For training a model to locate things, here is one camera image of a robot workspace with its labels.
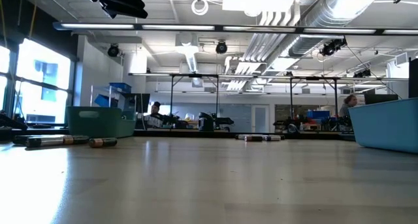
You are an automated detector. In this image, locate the green plastic bin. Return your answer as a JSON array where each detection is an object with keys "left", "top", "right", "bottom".
[{"left": 66, "top": 106, "right": 137, "bottom": 139}]

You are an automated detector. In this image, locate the blue plastic bin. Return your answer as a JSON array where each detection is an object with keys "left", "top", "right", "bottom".
[{"left": 347, "top": 97, "right": 418, "bottom": 154}]

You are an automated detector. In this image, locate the long linear ceiling light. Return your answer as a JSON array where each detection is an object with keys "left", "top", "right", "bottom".
[{"left": 53, "top": 21, "right": 418, "bottom": 36}]

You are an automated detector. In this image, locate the blue storage bin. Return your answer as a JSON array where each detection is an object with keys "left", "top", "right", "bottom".
[
  {"left": 109, "top": 82, "right": 133, "bottom": 94},
  {"left": 306, "top": 110, "right": 330, "bottom": 120},
  {"left": 94, "top": 93, "right": 111, "bottom": 108}
]

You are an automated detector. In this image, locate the black monitor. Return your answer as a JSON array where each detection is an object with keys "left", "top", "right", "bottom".
[
  {"left": 364, "top": 93, "right": 399, "bottom": 105},
  {"left": 135, "top": 93, "right": 151, "bottom": 114}
]

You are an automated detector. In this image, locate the large bright window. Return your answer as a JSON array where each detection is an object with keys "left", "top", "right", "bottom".
[{"left": 0, "top": 37, "right": 74, "bottom": 124}]

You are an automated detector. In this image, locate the person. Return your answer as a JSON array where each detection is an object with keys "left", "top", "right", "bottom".
[
  {"left": 339, "top": 93, "right": 359, "bottom": 118},
  {"left": 147, "top": 101, "right": 165, "bottom": 129}
]

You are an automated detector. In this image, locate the white ceiling light panel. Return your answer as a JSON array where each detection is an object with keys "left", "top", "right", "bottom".
[{"left": 221, "top": 0, "right": 297, "bottom": 18}]

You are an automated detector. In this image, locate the black cylindrical device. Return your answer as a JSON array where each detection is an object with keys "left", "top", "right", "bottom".
[{"left": 198, "top": 112, "right": 216, "bottom": 132}]

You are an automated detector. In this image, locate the small AA battery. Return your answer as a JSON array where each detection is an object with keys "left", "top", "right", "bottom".
[{"left": 12, "top": 135, "right": 66, "bottom": 144}]

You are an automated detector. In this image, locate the pale grey door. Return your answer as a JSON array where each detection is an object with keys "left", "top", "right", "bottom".
[{"left": 251, "top": 104, "right": 270, "bottom": 133}]

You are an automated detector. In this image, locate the black upright panel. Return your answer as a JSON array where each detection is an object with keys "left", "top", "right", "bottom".
[{"left": 408, "top": 57, "right": 418, "bottom": 99}]

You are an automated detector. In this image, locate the white coiled cable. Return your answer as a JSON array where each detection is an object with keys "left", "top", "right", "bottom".
[{"left": 191, "top": 0, "right": 210, "bottom": 16}]

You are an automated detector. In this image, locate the white hanging duct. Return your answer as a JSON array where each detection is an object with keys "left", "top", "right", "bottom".
[{"left": 174, "top": 33, "right": 200, "bottom": 73}]

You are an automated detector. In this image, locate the black metal rig frame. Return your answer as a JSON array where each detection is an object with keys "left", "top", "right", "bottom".
[{"left": 129, "top": 72, "right": 342, "bottom": 120}]

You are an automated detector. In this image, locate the black aluminium table frame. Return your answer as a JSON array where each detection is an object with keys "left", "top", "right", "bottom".
[{"left": 0, "top": 128, "right": 357, "bottom": 142}]

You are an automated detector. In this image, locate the silver ventilation duct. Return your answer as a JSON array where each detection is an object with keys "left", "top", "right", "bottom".
[{"left": 289, "top": 0, "right": 379, "bottom": 58}]

